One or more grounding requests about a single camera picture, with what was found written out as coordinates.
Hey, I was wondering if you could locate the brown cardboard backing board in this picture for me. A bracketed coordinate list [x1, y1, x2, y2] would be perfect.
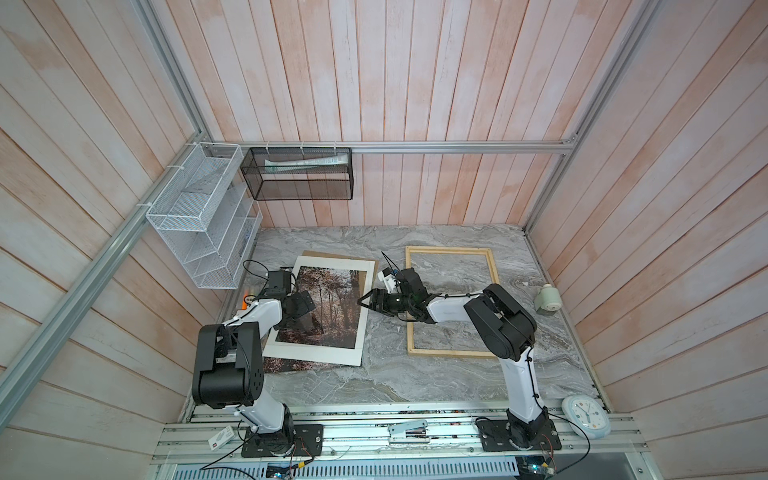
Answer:
[293, 251, 378, 292]

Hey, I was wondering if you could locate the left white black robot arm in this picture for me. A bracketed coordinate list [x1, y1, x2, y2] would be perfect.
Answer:
[192, 270, 315, 441]

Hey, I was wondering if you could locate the autumn forest photo print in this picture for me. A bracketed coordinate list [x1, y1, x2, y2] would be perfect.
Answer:
[262, 265, 368, 374]

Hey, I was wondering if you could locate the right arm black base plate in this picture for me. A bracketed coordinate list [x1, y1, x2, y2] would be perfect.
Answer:
[474, 410, 562, 452]

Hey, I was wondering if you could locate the pack of coloured highlighters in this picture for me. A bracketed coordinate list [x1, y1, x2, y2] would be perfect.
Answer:
[241, 294, 256, 310]

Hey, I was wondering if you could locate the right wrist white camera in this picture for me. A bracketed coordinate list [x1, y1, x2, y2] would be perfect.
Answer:
[378, 267, 398, 294]

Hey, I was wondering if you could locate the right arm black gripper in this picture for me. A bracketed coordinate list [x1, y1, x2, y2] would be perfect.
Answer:
[357, 288, 414, 315]

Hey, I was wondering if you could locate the white round clock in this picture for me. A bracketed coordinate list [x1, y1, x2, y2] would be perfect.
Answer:
[561, 395, 612, 440]

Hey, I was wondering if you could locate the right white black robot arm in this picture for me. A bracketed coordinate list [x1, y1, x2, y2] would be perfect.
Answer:
[357, 267, 549, 450]

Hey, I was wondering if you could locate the black wire mesh basket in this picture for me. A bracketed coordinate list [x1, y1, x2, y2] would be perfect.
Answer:
[240, 146, 354, 202]

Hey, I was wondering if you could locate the white wire mesh shelf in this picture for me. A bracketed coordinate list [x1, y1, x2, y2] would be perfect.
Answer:
[147, 142, 263, 290]

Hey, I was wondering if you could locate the paper inside black basket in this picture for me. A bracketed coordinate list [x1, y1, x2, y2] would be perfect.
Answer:
[263, 154, 350, 174]

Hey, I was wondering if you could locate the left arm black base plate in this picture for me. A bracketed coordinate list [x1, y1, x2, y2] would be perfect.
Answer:
[241, 424, 324, 458]

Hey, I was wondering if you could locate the grey stapler on rail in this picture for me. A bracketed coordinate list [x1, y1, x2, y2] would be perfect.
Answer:
[388, 419, 431, 445]

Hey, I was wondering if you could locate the light wooden picture frame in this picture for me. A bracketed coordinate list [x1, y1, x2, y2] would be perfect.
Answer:
[405, 246, 500, 359]

